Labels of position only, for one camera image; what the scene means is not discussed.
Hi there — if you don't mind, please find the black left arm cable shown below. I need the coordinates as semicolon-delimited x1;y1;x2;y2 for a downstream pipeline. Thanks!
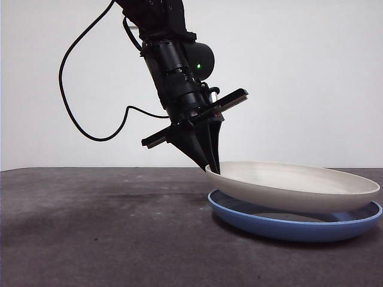
58;0;172;142

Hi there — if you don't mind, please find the blue round plate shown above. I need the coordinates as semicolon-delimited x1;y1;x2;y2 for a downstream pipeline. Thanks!
206;190;383;243

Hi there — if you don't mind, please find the white round plate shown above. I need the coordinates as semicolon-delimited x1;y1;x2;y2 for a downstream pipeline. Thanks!
205;160;381;215

